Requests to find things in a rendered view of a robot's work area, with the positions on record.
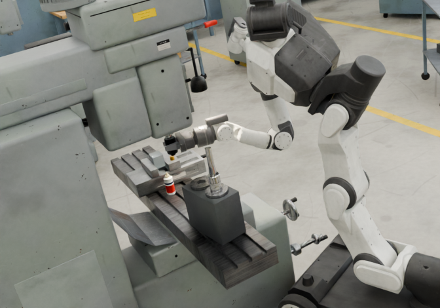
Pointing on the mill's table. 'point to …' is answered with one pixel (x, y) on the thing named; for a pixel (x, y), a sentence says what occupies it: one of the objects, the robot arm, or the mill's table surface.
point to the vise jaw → (171, 162)
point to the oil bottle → (169, 184)
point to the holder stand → (214, 210)
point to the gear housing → (146, 49)
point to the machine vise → (148, 184)
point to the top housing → (136, 12)
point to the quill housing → (165, 96)
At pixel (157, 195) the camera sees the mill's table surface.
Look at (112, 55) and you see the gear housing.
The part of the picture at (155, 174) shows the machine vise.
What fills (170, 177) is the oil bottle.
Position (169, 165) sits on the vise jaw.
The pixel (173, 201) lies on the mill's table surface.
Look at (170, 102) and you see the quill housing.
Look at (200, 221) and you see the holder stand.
